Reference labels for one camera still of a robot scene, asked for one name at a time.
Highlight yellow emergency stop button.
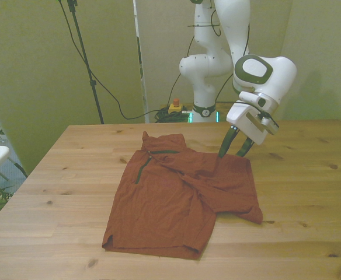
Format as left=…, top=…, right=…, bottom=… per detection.
left=168, top=98, right=186, bottom=116

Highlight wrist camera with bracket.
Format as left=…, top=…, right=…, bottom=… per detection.
left=245, top=110, right=280, bottom=137

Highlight black tripod stand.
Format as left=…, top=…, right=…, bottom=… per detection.
left=58, top=0, right=106, bottom=125

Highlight rust red shorts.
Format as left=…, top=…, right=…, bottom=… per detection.
left=101, top=131, right=264, bottom=261

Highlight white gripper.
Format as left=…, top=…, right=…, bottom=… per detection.
left=217, top=103, right=269, bottom=159

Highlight white vertical partition strip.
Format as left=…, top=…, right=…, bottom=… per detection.
left=132, top=0, right=149, bottom=124

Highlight black coiled cable bundle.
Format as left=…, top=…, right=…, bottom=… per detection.
left=154, top=106, right=192, bottom=124

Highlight black tripod cable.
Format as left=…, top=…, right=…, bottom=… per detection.
left=58, top=0, right=161, bottom=121

